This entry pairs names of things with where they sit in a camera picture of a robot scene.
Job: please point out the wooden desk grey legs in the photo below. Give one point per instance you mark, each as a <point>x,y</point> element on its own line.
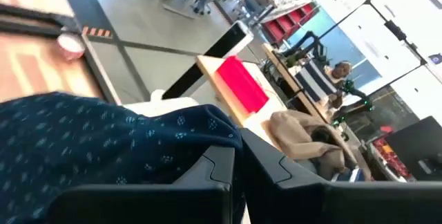
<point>228,106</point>

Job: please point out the red box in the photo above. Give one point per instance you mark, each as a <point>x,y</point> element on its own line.
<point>241,84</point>

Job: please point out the black mat hazard stripes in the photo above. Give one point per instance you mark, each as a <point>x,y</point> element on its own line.
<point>96,32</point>

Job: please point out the black monitor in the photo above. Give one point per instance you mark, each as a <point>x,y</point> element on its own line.
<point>418,144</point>

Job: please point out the red shelf unit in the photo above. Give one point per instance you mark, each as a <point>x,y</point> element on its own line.
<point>288,21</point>

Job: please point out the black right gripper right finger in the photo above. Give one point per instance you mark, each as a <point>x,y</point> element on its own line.
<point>310,203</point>

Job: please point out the pink tape roll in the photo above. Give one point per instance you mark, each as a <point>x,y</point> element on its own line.
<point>70,46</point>

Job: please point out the black aluminium rig frame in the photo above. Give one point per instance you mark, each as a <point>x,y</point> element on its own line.
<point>31,21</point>

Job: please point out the person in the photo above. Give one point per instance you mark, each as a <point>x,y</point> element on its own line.
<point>319,82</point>

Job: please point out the brown cloth heap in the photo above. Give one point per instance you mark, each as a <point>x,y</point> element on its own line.
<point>304,137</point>

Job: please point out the navy dotted shirt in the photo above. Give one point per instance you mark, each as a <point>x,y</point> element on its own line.
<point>86,141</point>

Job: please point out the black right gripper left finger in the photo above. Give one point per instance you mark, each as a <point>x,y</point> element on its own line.
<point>148,203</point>

